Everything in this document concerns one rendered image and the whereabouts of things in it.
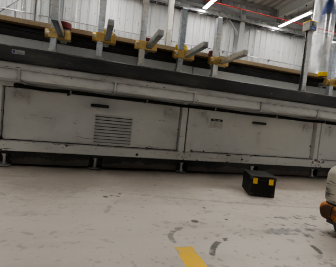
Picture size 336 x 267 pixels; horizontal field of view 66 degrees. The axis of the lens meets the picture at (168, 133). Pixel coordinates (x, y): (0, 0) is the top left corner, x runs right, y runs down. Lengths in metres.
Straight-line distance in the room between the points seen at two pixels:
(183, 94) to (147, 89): 0.24
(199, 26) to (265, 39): 2.77
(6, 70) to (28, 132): 0.42
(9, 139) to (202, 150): 1.33
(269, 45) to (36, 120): 10.23
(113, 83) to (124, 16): 7.77
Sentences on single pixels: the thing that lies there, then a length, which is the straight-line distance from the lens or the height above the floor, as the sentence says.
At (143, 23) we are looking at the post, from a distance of 1.72.
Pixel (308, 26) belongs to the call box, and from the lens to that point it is 2.32.
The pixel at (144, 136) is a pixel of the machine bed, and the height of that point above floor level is 0.25.
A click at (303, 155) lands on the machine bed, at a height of 0.20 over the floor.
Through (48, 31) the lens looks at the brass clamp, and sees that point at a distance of 1.66.
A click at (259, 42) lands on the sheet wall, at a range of 11.12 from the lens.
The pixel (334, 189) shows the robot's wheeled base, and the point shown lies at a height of 0.18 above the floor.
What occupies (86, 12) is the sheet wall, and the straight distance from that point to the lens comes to 9.32.
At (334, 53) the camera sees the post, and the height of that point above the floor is 1.03.
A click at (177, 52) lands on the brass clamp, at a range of 1.72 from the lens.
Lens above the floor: 0.39
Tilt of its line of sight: 3 degrees down
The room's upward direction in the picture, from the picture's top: 6 degrees clockwise
